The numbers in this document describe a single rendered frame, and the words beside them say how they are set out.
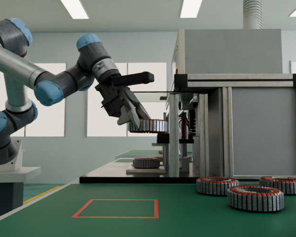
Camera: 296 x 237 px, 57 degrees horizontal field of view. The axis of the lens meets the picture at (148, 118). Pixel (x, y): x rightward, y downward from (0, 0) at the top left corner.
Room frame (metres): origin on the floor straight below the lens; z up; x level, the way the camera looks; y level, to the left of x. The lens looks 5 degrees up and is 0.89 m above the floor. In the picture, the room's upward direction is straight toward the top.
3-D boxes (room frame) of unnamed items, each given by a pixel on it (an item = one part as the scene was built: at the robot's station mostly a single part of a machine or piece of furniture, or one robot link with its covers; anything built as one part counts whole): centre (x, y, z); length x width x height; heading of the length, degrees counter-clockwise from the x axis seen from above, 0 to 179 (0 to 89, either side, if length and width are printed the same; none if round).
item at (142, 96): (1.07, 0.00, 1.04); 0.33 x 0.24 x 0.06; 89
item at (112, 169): (1.25, -0.01, 0.76); 0.64 x 0.47 x 0.02; 179
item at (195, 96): (1.24, -0.17, 1.04); 0.62 x 0.02 x 0.03; 179
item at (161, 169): (1.13, 0.01, 0.78); 0.15 x 0.15 x 0.01; 89
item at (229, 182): (0.76, -0.19, 0.77); 0.11 x 0.11 x 0.04
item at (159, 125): (0.77, 0.00, 0.93); 0.11 x 0.11 x 0.04
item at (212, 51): (1.23, -0.32, 1.22); 0.44 x 0.39 x 0.20; 179
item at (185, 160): (1.12, -0.14, 0.80); 0.08 x 0.05 x 0.06; 179
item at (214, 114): (1.24, -0.25, 0.92); 0.66 x 0.01 x 0.30; 179
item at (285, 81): (1.24, -0.32, 1.09); 0.68 x 0.44 x 0.05; 179
